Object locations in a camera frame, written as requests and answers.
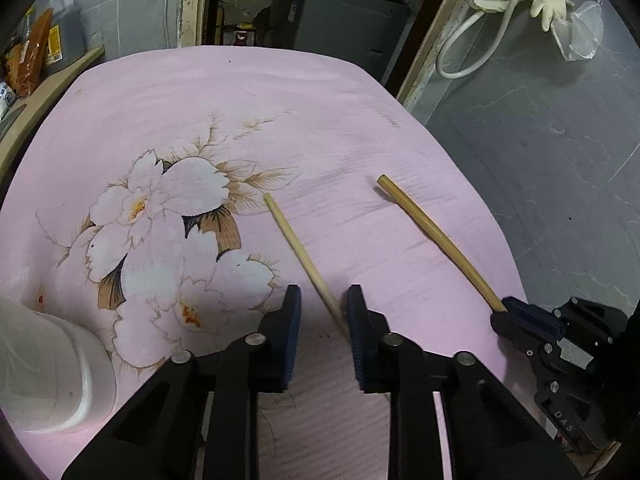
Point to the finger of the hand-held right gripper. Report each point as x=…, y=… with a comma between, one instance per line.
x=530, y=317
x=510, y=332

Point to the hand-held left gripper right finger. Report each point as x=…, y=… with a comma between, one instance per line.
x=356, y=340

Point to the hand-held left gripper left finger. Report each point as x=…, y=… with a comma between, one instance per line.
x=292, y=335

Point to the thin wooden chopstick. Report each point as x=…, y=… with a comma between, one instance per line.
x=300, y=255

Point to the thick wooden chopstick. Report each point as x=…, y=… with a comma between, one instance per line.
x=435, y=230

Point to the white plastic utensil holder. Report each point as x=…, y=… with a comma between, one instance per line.
x=45, y=365

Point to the pink floral tablecloth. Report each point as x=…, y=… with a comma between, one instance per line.
x=250, y=135

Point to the clear plastic bag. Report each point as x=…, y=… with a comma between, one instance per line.
x=582, y=30

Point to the red bottle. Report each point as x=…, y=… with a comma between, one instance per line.
x=244, y=36

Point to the dark grey cabinet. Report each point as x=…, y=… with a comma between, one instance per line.
x=345, y=25

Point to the dark liquid plastic jug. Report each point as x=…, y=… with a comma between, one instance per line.
x=65, y=25

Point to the orange seasoning packet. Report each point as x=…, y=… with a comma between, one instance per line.
x=27, y=55

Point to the wooden door frame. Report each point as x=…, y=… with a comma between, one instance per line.
x=192, y=0

